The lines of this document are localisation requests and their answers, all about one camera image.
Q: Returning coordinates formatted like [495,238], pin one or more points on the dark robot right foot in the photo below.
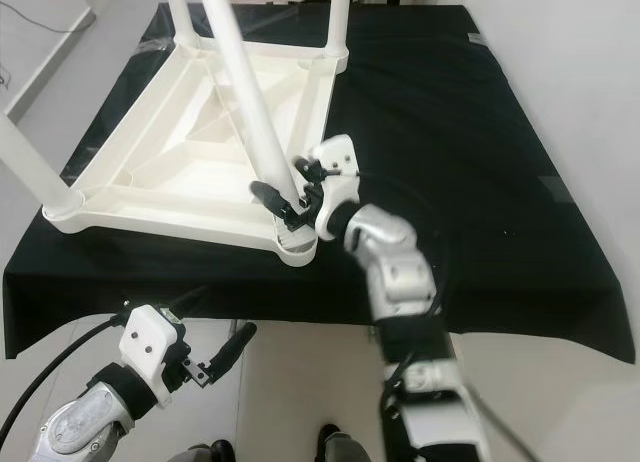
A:
[340,444]

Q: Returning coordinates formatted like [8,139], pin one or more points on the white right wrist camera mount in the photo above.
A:
[335,157]

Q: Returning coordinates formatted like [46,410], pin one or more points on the dark robot left foot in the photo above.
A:
[208,452]

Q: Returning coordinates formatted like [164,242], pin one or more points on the clear tape patch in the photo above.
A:
[77,160]
[150,45]

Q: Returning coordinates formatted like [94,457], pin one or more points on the dark robot foot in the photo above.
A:
[208,452]
[340,444]

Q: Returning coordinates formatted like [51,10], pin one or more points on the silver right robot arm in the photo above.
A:
[405,262]

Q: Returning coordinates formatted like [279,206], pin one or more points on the black table cloth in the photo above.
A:
[460,112]

